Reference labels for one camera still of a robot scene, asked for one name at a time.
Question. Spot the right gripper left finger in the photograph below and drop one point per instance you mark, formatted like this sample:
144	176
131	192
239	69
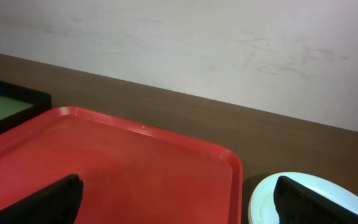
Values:
58	202

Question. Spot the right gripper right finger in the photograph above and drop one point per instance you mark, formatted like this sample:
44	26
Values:
297	204

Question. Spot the light blue plate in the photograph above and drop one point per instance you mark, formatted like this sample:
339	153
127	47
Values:
261	206

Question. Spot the red plastic tray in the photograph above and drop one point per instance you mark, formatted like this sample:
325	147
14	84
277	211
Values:
132	173

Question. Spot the dark green tray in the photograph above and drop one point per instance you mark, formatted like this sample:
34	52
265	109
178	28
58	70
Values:
19	104

